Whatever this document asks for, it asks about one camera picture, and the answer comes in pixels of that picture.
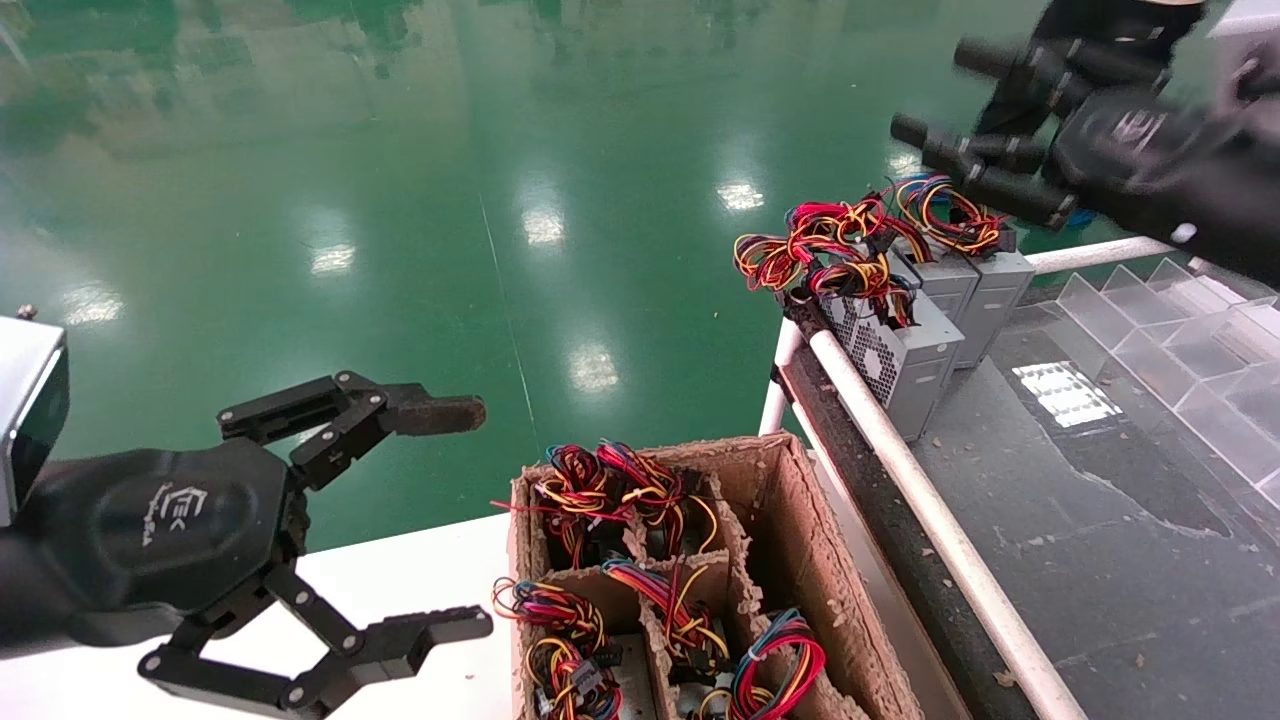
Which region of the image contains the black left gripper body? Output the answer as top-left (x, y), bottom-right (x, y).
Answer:
top-left (18, 440), bottom-right (309, 651)

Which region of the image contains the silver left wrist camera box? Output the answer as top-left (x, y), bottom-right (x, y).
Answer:
top-left (0, 305), bottom-right (69, 528)

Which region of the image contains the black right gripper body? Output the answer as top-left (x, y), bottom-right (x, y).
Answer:
top-left (1045, 86), bottom-right (1238, 207)

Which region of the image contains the left gripper finger worn pad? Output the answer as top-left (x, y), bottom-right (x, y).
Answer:
top-left (217, 371), bottom-right (488, 491)

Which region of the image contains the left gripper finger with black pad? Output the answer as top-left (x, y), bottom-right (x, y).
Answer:
top-left (137, 565), bottom-right (494, 719)

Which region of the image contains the whitish frame rail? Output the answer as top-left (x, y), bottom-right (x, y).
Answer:
top-left (808, 450), bottom-right (963, 720)

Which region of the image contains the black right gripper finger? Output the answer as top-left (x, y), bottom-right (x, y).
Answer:
top-left (890, 112), bottom-right (1081, 231)
top-left (953, 36), bottom-right (1173, 109)

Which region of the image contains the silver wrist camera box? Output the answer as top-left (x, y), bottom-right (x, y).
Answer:
top-left (0, 305), bottom-right (69, 528)
top-left (1208, 0), bottom-right (1280, 106)

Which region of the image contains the brown cardboard divider box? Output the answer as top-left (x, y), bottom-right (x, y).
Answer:
top-left (508, 433), bottom-right (926, 720)

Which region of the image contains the white frame leg pipe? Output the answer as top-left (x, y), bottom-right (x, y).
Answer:
top-left (757, 320), bottom-right (804, 438)

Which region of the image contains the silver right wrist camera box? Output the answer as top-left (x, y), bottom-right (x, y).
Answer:
top-left (1208, 0), bottom-right (1280, 106)

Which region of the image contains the clear acrylic divider tray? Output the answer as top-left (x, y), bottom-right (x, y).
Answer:
top-left (1040, 258), bottom-right (1280, 506)

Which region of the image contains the black pipe connector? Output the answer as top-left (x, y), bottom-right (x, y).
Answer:
top-left (780, 287), bottom-right (831, 346)

